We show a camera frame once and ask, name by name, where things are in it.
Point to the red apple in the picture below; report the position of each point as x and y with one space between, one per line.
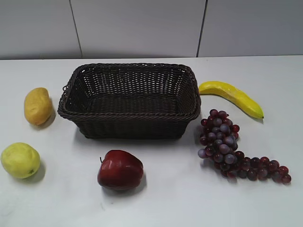
120 171

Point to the yellow banana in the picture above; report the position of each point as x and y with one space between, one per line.
234 95

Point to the orange yellow mango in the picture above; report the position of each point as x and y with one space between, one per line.
38 106

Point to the purple grape bunch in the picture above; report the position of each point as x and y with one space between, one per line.
219 140

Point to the yellow green lemon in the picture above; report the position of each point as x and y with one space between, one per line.
20 160

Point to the dark brown woven basket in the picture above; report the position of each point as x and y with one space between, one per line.
131 100

